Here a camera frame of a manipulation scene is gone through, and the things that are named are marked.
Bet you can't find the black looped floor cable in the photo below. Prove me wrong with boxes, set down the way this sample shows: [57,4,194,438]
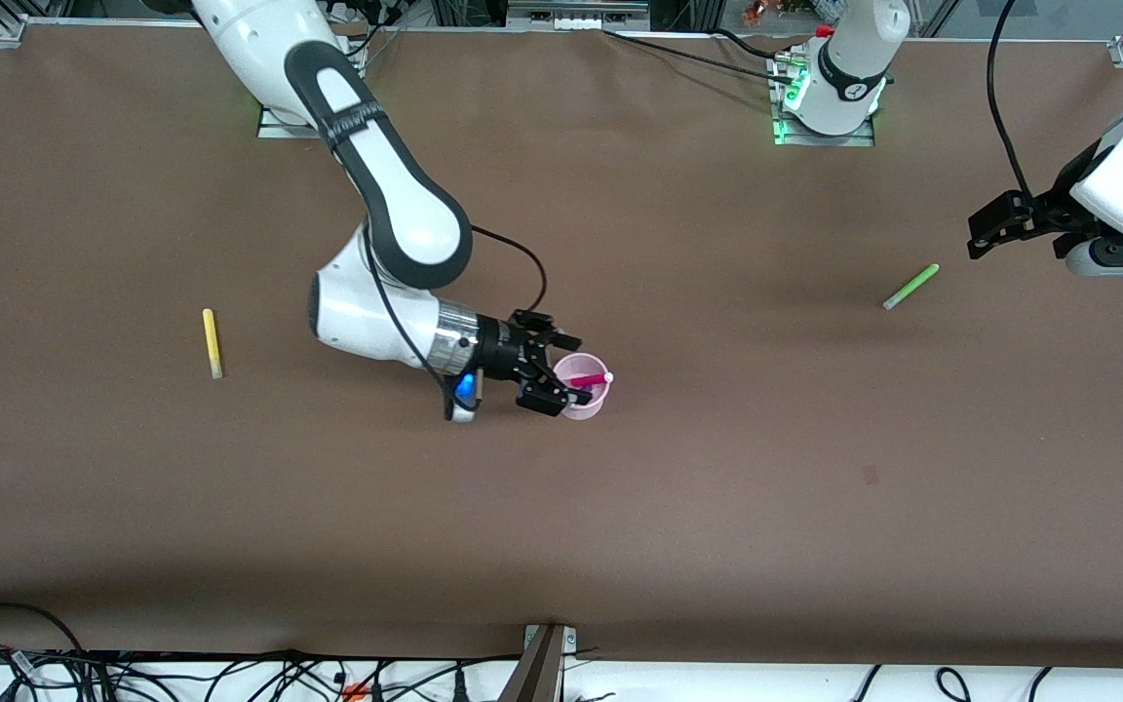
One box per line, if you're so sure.
[0,602,87,674]

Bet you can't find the tangled floor cable bundle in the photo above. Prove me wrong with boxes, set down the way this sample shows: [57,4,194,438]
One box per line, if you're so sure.
[0,645,523,702]

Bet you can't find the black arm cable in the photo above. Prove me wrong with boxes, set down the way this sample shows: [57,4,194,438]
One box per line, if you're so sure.
[365,224,550,415]
[987,0,1038,198]

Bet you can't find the aluminium table leg bracket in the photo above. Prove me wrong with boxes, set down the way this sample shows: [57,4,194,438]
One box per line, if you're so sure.
[497,623,579,702]

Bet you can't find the green highlighter pen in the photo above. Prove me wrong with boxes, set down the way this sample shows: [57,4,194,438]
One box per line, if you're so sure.
[882,263,941,312]

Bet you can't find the pink pen holder cup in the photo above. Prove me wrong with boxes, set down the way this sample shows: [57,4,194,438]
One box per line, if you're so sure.
[552,353,612,421]

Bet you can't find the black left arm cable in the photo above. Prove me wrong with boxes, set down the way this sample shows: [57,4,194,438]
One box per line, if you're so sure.
[987,0,1038,198]

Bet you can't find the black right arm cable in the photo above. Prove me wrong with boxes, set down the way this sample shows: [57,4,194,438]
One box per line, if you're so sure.
[365,224,550,415]

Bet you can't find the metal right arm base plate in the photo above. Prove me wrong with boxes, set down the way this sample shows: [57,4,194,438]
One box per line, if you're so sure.
[256,97,327,140]

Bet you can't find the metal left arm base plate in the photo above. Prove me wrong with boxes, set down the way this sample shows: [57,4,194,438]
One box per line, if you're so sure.
[772,58,877,148]

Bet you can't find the yellow highlighter pen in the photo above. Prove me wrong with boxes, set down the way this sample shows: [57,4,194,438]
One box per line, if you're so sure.
[202,308,224,380]

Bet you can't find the black cable on tabletop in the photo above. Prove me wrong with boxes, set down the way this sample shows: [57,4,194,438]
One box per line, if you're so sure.
[603,27,801,79]

